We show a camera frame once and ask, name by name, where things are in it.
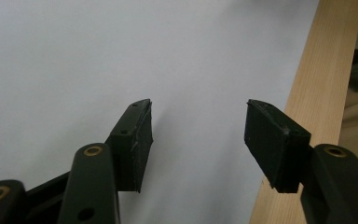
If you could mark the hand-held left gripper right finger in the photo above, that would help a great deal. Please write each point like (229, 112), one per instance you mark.
(270, 143)

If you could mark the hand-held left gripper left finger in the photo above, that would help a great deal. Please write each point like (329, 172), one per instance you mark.
(133, 146)

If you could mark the light wooden table edge strip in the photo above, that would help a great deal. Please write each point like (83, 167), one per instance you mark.
(323, 62)

